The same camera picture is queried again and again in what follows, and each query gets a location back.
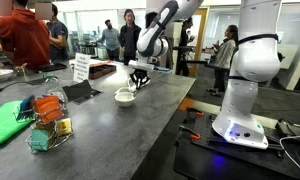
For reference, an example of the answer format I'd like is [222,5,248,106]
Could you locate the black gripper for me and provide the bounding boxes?
[129,68,152,90]

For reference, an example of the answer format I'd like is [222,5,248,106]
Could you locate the white bowl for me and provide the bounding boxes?
[113,91,137,109]

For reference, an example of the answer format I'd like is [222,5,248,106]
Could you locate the brown compartment tray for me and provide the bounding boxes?
[88,63,118,81]

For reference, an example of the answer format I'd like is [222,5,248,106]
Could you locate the person with dark hair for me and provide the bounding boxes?
[144,11,175,70]

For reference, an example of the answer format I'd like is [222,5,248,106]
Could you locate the woman in black jacket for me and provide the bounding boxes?
[118,8,143,66]

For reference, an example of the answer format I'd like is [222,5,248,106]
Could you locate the man in grey-blue shirt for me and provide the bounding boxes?
[97,19,121,62]

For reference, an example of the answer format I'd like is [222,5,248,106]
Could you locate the black standing desk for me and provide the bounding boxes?
[171,45,208,66]

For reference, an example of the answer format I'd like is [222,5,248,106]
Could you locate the person in black clothes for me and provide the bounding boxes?
[175,16,196,77]

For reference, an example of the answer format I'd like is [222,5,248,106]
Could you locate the white printed sign card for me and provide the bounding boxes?
[72,52,92,84]

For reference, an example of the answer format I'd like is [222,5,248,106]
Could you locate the orange and black clamp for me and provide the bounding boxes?
[178,124,202,141]
[185,107,205,118]

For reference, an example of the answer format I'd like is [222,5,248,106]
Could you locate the clear plastic cup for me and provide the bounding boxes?
[44,77,68,112]

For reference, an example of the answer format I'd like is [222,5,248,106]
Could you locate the yellow sponge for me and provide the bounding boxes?
[56,117,73,137]

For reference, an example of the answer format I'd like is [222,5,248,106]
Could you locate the woman in beige jacket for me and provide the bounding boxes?
[205,24,240,98]

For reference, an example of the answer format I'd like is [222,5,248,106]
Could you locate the black tablet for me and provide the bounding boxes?
[34,62,68,73]

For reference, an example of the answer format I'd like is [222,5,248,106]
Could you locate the green clip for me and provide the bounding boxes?
[39,71,60,83]

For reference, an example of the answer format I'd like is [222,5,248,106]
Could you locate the person in navy t-shirt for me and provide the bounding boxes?
[45,3,70,63]

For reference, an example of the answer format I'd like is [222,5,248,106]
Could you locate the orange sponge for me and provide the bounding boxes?
[33,95,65,125]

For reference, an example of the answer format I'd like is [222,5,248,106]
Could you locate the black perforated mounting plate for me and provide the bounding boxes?
[178,108,300,158]

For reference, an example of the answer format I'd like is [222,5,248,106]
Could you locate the grey metal base platform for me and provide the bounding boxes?
[173,109,300,180]

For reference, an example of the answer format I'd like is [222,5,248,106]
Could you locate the teal sponge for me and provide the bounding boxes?
[30,128,53,152]

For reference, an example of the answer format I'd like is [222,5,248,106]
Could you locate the blue sponge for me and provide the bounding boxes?
[16,95,36,121]

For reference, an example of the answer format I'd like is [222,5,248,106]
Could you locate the person in red hoodie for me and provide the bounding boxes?
[0,0,52,70]

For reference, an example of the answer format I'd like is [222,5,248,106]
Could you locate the white plate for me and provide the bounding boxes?
[0,68,15,83]

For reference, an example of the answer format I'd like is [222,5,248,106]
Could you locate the green cloth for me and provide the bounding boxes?
[0,100,35,146]

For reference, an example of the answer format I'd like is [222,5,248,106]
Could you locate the black device box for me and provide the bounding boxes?
[274,117,300,140]

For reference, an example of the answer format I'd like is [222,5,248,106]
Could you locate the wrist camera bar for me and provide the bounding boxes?
[127,59,173,73]

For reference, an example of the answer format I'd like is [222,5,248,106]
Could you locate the wire rack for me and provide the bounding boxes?
[12,94,75,153]

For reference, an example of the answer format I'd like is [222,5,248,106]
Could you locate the black cable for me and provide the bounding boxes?
[0,77,48,93]

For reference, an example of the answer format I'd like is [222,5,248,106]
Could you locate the white cable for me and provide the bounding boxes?
[278,133,300,180]

